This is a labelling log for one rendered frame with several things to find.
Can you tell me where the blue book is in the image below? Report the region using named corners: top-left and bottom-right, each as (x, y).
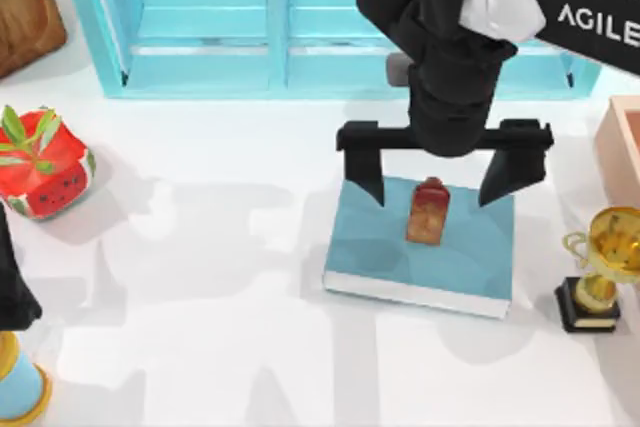
top-left (321, 175), bottom-right (517, 322)

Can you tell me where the pale grey rounded box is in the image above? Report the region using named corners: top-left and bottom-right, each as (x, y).
top-left (384, 52), bottom-right (411, 87)

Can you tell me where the salmon-coloured shallow box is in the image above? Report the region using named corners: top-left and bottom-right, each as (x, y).
top-left (593, 95), bottom-right (640, 199)

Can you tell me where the gold trophy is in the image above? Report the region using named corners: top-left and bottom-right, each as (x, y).
top-left (554, 206), bottom-right (640, 334)

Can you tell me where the light blue rack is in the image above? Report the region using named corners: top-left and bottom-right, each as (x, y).
top-left (54, 0), bottom-right (604, 101)

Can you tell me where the watermelon-patterned plant pot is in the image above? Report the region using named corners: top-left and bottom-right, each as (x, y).
top-left (0, 104), bottom-right (98, 223)

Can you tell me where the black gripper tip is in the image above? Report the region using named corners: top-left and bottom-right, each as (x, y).
top-left (0, 203), bottom-right (43, 334)

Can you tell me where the yellow and blue cup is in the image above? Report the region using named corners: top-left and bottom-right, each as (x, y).
top-left (0, 329), bottom-right (54, 427)

